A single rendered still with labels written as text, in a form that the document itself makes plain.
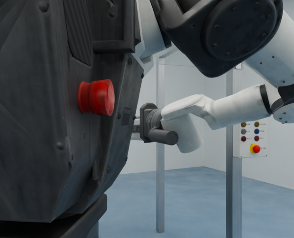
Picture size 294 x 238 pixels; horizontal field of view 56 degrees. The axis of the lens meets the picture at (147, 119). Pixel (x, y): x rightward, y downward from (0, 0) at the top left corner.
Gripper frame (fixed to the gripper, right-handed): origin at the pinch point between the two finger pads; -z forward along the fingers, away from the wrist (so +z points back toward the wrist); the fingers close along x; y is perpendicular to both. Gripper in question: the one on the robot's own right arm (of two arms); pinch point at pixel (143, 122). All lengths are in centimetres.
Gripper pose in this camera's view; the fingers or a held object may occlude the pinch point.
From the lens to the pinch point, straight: 89.6
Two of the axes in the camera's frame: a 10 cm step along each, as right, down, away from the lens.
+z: 4.2, 0.2, -9.1
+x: 0.0, 10.0, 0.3
